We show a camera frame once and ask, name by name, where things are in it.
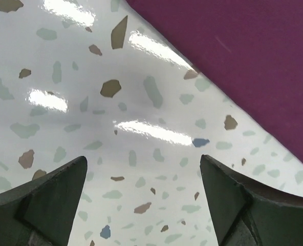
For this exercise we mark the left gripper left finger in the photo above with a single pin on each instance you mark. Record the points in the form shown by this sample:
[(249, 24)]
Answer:
[(42, 211)]

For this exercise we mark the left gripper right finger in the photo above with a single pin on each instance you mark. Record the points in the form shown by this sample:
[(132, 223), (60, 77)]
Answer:
[(247, 212)]

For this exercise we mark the purple cloth wrap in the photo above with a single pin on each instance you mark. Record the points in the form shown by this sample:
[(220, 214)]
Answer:
[(252, 50)]

